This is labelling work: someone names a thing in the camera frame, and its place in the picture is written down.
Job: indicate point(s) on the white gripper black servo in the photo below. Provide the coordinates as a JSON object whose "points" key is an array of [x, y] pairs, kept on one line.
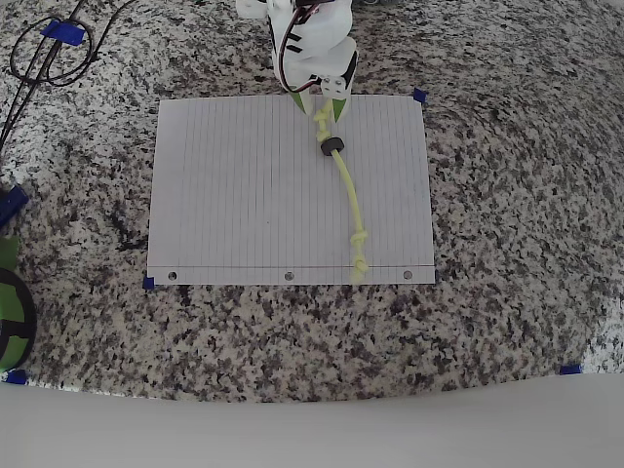
{"points": [[334, 87]]}

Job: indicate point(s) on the blue usb hub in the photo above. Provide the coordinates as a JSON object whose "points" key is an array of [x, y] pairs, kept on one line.
{"points": [[11, 207]]}

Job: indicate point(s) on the blue tape piece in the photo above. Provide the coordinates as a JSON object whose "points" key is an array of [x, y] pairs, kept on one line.
{"points": [[148, 283], [570, 369], [420, 96], [15, 376], [63, 32]]}

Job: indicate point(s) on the black hex nut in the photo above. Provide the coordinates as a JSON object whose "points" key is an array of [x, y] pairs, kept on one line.
{"points": [[327, 145]]}

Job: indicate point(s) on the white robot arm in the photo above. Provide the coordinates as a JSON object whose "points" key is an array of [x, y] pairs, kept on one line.
{"points": [[317, 24]]}

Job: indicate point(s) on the white backdrop board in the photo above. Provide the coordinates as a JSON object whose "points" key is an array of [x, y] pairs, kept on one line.
{"points": [[312, 429]]}

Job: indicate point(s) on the lined white paper sheet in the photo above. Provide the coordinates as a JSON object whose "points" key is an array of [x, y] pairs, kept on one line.
{"points": [[234, 195]]}

